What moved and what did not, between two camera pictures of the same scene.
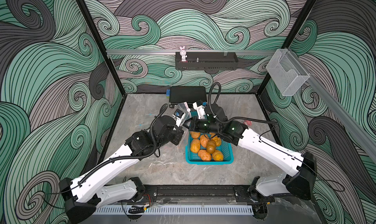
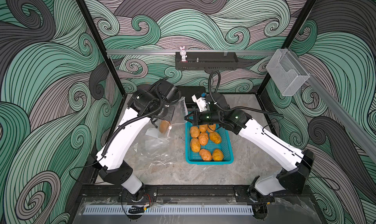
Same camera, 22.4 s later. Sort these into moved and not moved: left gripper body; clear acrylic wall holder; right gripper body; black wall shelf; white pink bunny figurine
Moved: left gripper body; right gripper body
Not moved: white pink bunny figurine; clear acrylic wall holder; black wall shelf
